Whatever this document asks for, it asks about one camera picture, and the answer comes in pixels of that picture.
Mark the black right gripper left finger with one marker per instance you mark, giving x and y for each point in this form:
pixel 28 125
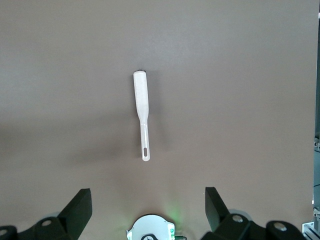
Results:
pixel 80 207

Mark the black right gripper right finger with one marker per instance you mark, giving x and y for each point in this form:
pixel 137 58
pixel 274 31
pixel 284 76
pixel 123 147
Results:
pixel 215 210

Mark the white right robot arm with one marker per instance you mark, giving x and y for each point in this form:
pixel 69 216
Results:
pixel 152 225

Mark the brown table mat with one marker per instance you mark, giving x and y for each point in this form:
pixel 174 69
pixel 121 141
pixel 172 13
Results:
pixel 75 75

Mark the aluminium extrusion frame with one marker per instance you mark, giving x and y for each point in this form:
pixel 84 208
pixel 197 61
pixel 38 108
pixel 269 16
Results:
pixel 312 225

